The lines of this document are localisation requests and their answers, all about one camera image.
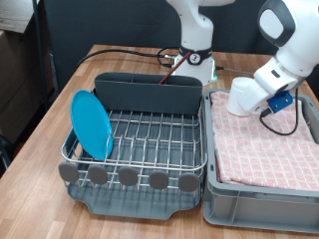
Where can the white plastic mug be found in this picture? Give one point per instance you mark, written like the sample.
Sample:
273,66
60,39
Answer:
236,96

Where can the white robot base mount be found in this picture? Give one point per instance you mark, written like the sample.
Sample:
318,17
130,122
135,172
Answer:
199,71

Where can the red wooden spoon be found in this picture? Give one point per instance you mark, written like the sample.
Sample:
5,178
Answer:
172,68

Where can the dark grey cutlery holder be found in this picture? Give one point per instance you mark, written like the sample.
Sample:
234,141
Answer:
149,96

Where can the black chair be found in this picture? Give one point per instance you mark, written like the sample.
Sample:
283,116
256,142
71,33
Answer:
5,149

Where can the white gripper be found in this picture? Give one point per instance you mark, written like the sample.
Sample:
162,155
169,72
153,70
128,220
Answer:
254,98

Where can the grey plastic crate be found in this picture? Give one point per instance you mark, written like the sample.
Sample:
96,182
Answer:
265,212

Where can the brown cardboard box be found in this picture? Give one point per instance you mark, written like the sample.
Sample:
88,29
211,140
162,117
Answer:
16,83

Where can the wooden shelf board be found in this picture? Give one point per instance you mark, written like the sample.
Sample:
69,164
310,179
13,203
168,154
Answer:
13,13

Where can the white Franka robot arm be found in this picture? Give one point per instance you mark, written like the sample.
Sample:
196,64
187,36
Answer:
196,26

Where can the pink checkered towel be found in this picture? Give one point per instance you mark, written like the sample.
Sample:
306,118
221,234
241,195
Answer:
265,149

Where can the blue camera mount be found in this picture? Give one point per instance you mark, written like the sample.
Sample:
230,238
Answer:
280,101

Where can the black metal pole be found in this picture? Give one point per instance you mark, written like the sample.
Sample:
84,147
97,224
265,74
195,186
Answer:
39,49

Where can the grey plastic drain tray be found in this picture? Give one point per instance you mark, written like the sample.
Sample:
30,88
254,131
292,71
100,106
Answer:
133,207

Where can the blue plastic plate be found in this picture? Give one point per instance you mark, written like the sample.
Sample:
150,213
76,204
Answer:
91,126

